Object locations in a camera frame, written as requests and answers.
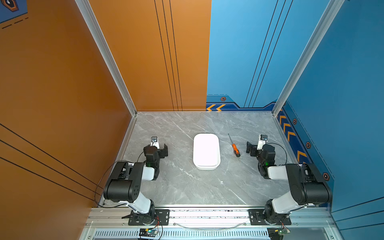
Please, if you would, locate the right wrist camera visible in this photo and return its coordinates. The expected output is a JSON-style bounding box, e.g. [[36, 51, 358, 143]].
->
[[257, 134, 268, 151]]

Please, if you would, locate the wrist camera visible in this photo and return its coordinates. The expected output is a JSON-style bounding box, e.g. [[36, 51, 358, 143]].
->
[[150, 137, 160, 149], [257, 134, 268, 151]]

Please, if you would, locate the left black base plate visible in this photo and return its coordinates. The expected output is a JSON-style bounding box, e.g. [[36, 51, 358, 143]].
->
[[128, 209, 170, 226]]

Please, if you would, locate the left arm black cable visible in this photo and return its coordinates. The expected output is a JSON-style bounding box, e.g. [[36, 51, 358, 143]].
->
[[93, 160, 133, 209]]

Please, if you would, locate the left green circuit board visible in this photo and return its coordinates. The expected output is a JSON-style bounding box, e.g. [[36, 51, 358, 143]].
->
[[139, 229, 160, 240]]

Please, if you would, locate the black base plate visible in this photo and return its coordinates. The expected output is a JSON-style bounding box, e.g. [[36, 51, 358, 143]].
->
[[248, 209, 292, 226], [128, 209, 170, 226]]

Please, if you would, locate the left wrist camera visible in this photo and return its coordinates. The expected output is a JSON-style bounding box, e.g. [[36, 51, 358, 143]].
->
[[150, 137, 160, 149]]

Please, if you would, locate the left side aluminium rail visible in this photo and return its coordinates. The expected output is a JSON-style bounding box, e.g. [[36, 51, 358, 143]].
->
[[93, 113, 137, 208]]

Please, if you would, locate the right aluminium corner post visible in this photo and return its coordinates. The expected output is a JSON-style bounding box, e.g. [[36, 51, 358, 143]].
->
[[272, 0, 345, 117]]

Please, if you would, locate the green circuit board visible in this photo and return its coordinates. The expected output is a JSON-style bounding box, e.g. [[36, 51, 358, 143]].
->
[[268, 229, 291, 240], [139, 229, 160, 240]]

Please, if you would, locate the aluminium corner post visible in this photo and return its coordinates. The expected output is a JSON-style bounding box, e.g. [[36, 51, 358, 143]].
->
[[75, 0, 137, 117], [272, 0, 345, 117]]

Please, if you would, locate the left aluminium corner post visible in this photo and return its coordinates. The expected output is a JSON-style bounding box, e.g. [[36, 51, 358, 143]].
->
[[75, 0, 137, 117]]

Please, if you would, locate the front aluminium frame rail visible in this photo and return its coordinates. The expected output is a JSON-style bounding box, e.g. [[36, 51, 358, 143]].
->
[[80, 205, 343, 240]]

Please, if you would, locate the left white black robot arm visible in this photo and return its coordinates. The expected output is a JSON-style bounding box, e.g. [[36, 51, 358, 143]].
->
[[103, 145, 168, 225]]

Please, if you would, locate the white plastic bin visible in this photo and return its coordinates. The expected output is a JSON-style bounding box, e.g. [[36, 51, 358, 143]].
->
[[193, 133, 221, 171]]

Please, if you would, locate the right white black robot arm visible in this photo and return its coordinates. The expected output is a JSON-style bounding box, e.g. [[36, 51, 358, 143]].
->
[[246, 142, 332, 225]]

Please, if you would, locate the right green circuit board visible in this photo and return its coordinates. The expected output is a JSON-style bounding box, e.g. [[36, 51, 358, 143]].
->
[[268, 229, 291, 240]]

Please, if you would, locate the orange handle screwdriver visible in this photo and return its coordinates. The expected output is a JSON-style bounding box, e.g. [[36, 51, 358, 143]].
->
[[228, 134, 241, 158]]

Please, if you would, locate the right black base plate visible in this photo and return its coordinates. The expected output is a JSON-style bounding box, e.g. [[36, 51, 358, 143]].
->
[[248, 209, 292, 226]]

